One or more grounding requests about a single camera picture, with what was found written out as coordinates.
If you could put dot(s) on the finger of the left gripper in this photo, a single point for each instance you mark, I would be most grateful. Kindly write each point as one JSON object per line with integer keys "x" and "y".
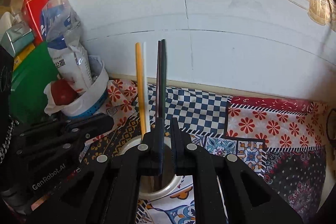
{"x": 90, "y": 127}

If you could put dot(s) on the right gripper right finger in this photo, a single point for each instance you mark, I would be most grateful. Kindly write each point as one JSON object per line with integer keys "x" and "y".
{"x": 181, "y": 156}

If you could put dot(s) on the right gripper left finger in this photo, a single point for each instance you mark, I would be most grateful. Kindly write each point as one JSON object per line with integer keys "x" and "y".
{"x": 152, "y": 158}

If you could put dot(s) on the dark green chopstick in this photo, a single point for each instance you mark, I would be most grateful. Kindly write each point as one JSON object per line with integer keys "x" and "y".
{"x": 162, "y": 84}

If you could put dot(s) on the yellow chopstick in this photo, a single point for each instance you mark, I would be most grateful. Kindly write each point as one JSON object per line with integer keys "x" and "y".
{"x": 140, "y": 85}

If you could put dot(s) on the white chopstick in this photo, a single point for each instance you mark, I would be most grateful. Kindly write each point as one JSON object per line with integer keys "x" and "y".
{"x": 145, "y": 88}

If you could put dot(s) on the blue perforated basket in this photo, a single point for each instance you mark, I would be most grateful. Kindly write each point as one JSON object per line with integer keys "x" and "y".
{"x": 88, "y": 103}

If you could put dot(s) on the white plastic cup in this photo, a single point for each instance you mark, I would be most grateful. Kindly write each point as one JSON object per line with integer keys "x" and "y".
{"x": 157, "y": 183}

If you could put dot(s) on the red tomato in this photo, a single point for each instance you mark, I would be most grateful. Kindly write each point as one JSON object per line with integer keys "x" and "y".
{"x": 62, "y": 93}

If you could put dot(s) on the white blue plastic bag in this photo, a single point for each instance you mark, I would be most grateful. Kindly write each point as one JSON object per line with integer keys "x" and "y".
{"x": 61, "y": 28}

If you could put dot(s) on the patchwork patterned tablecloth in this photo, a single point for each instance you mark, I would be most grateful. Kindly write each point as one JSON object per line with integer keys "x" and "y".
{"x": 282, "y": 141}

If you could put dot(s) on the silver green small box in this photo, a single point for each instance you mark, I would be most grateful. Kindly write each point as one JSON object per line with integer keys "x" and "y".
{"x": 16, "y": 38}

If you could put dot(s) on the red carton box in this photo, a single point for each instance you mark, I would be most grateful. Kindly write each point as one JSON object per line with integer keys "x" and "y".
{"x": 31, "y": 11}

